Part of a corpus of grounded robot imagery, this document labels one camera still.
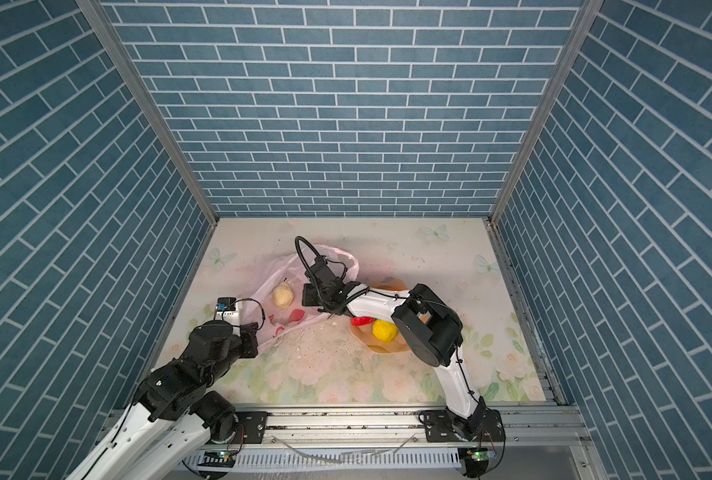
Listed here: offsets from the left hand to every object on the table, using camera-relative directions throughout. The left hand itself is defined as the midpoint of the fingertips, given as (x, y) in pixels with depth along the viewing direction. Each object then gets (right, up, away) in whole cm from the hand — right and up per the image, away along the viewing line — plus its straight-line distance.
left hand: (261, 326), depth 76 cm
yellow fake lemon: (+32, -4, +9) cm, 34 cm away
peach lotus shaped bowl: (+34, +8, +18) cm, 40 cm away
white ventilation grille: (+16, -30, -5) cm, 35 cm away
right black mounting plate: (+45, -25, -2) cm, 52 cm away
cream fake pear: (+1, +5, +17) cm, 18 cm away
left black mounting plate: (-2, -25, -2) cm, 25 cm away
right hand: (+7, +7, +16) cm, 19 cm away
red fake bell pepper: (+26, 0, +7) cm, 27 cm away
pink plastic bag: (+2, 0, +4) cm, 4 cm away
